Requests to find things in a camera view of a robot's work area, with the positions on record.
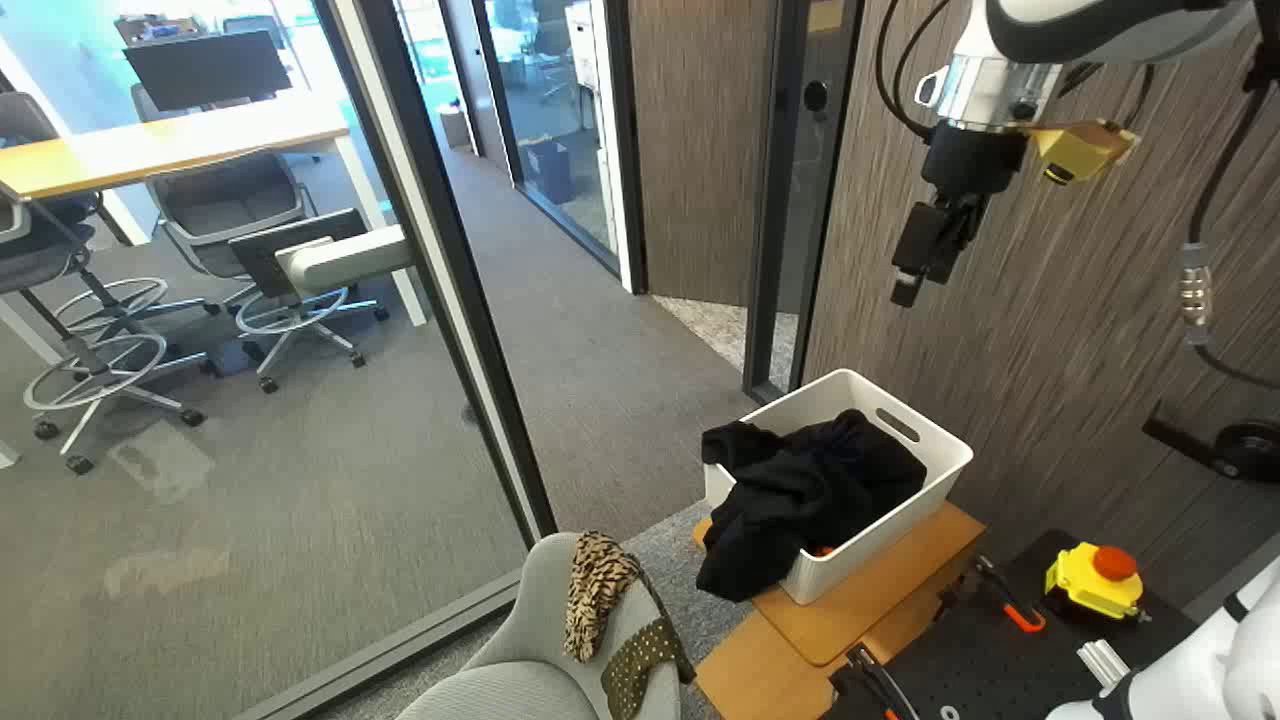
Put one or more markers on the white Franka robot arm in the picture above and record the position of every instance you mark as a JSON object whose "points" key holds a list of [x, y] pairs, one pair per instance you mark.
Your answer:
{"points": [[995, 82]]}

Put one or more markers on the wooden office desk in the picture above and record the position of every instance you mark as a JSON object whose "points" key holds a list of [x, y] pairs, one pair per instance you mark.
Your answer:
{"points": [[162, 147]]}

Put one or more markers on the grey office chair with armrest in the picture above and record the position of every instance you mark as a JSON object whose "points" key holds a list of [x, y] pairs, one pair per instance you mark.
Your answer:
{"points": [[286, 261]]}

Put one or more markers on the grey upholstered chair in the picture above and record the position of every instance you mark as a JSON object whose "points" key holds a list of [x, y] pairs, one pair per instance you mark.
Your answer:
{"points": [[533, 641]]}

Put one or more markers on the small wooden board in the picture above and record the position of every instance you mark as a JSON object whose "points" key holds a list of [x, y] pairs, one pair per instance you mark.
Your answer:
{"points": [[755, 674]]}

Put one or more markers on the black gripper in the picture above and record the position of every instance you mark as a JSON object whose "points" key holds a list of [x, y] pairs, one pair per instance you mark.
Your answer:
{"points": [[962, 167]]}

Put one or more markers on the animal print cloth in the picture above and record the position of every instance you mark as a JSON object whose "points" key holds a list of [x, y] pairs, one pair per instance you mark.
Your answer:
{"points": [[594, 585]]}

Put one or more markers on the black computer monitor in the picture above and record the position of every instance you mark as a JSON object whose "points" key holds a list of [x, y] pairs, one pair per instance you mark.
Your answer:
{"points": [[204, 64]]}

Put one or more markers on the black cloth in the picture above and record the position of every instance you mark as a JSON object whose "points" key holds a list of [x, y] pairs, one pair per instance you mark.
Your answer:
{"points": [[803, 494]]}

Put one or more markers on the dark office chair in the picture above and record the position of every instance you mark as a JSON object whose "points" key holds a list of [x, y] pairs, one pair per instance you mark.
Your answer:
{"points": [[43, 254]]}

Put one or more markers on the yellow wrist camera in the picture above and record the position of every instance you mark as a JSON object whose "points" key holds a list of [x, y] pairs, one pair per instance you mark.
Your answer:
{"points": [[1079, 148]]}

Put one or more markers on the dark waste bin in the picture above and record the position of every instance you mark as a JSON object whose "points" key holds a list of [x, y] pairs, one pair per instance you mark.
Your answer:
{"points": [[550, 167]]}

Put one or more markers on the black clamp mount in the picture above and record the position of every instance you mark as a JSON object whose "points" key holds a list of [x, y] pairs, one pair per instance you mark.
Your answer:
{"points": [[1233, 449]]}

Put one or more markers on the white plastic box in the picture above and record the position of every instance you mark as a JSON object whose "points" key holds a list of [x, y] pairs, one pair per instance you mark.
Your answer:
{"points": [[920, 462]]}

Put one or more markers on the yellow emergency stop button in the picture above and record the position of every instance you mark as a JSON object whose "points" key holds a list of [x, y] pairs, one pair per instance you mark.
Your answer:
{"points": [[1097, 579]]}

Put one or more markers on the black glass wall frame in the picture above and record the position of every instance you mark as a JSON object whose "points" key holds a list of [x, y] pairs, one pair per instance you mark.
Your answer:
{"points": [[440, 264]]}

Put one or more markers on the dark patterned cloth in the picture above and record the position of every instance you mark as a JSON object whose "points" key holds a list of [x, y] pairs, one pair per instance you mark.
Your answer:
{"points": [[641, 664]]}

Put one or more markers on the small white block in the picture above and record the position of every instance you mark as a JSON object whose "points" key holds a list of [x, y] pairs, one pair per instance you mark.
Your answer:
{"points": [[1104, 662]]}

